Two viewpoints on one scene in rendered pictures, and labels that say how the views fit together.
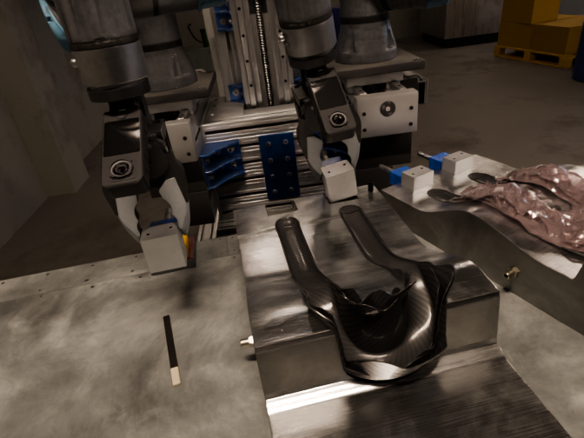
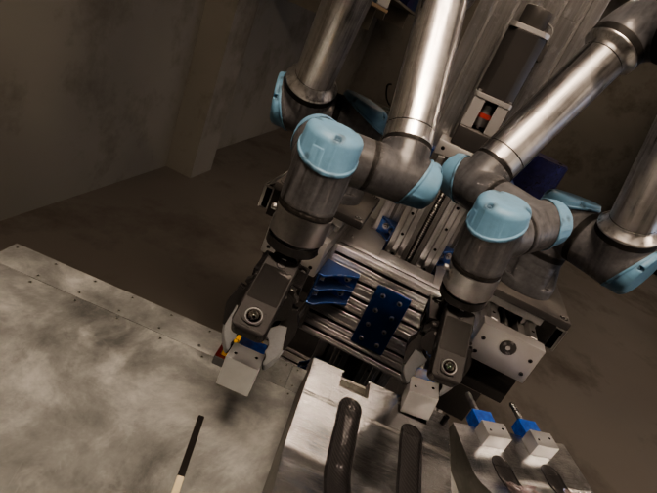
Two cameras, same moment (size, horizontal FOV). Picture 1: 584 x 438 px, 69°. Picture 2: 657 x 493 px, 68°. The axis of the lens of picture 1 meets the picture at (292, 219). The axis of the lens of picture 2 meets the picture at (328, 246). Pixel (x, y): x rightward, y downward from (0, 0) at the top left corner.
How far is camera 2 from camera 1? 0.20 m
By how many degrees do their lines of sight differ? 8
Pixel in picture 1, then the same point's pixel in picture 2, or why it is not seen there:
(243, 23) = not seen: hidden behind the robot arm
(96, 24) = (309, 202)
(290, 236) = (345, 423)
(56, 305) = (123, 336)
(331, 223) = (387, 435)
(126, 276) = (191, 347)
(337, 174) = (421, 394)
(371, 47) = (529, 280)
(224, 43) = not seen: hidden behind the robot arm
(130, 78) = (306, 246)
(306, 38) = (465, 286)
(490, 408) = not seen: outside the picture
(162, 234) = (246, 361)
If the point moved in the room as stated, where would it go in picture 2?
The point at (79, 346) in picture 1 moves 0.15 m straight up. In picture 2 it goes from (120, 394) to (140, 320)
